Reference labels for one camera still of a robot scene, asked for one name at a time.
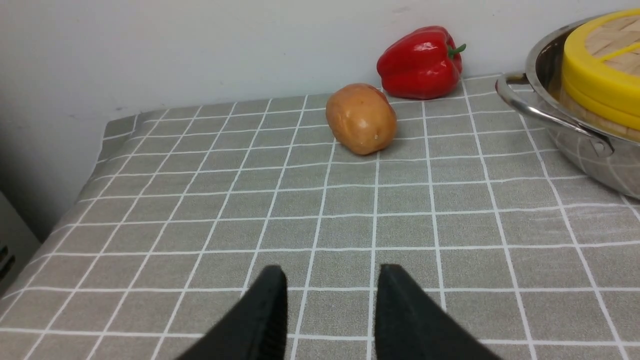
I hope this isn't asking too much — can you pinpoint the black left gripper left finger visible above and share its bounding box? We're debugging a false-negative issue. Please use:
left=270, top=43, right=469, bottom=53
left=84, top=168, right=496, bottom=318
left=177, top=265, right=288, bottom=360

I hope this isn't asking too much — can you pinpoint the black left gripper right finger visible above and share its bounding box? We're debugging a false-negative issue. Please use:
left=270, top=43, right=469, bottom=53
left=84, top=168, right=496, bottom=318
left=374, top=264, right=500, bottom=360

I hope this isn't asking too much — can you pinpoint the yellow bamboo steamer lid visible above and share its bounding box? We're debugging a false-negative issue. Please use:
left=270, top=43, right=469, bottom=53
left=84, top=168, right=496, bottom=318
left=561, top=7, right=640, bottom=129

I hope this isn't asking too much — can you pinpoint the yellow-rimmed bamboo steamer basket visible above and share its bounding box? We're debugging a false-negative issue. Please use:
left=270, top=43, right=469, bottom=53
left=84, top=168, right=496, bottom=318
left=559, top=85, right=640, bottom=143

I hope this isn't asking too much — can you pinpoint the stainless steel pot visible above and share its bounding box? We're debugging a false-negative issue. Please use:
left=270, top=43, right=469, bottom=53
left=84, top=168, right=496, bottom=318
left=494, top=19, right=640, bottom=199

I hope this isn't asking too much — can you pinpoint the grey checked tablecloth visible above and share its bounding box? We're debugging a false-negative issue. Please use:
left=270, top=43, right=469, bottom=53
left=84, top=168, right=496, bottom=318
left=1, top=76, right=639, bottom=360

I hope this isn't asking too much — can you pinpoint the brown potato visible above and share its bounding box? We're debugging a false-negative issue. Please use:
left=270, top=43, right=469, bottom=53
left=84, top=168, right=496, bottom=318
left=325, top=83, right=398, bottom=156

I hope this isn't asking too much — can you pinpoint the red bell pepper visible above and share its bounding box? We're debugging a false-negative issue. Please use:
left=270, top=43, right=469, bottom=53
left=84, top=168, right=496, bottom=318
left=376, top=25, right=467, bottom=100

